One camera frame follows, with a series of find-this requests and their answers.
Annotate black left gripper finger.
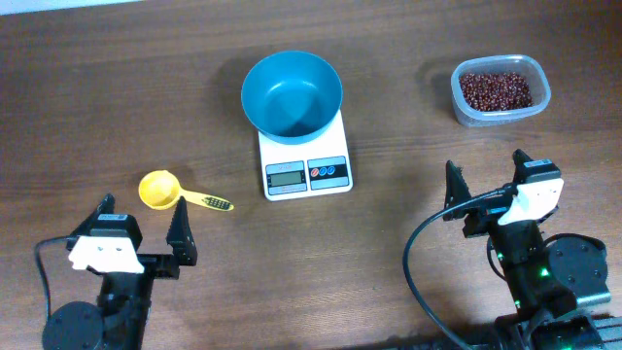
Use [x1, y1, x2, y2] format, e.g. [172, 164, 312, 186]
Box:
[166, 196, 197, 266]
[66, 193, 116, 251]

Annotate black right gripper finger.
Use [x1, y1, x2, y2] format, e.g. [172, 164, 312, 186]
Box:
[512, 149, 532, 183]
[442, 160, 471, 222]

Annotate yellow measuring scoop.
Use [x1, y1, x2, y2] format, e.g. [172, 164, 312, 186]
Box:
[138, 170, 234, 212]

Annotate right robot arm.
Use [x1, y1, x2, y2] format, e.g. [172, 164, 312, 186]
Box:
[443, 150, 621, 349]

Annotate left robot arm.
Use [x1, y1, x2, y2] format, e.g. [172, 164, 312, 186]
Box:
[34, 193, 197, 350]

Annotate white digital kitchen scale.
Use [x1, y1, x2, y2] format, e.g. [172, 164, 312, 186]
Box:
[259, 114, 354, 201]

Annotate blue plastic bowl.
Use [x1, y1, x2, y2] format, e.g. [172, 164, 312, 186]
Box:
[240, 51, 344, 145]

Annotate red adzuki beans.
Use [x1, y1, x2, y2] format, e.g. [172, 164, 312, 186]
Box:
[459, 72, 534, 112]

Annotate clear plastic container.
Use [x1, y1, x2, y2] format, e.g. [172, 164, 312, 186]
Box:
[450, 54, 551, 127]

